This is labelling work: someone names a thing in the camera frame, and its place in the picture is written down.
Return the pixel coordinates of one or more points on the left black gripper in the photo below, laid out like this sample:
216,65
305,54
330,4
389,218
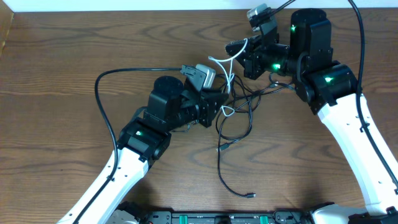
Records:
211,107

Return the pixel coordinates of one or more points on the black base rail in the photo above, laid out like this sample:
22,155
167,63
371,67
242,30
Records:
129,212

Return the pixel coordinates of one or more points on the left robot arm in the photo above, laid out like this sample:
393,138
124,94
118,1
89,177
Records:
142,141

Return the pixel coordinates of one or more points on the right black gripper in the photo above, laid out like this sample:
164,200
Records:
252,61

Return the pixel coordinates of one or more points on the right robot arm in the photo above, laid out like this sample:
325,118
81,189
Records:
333,93

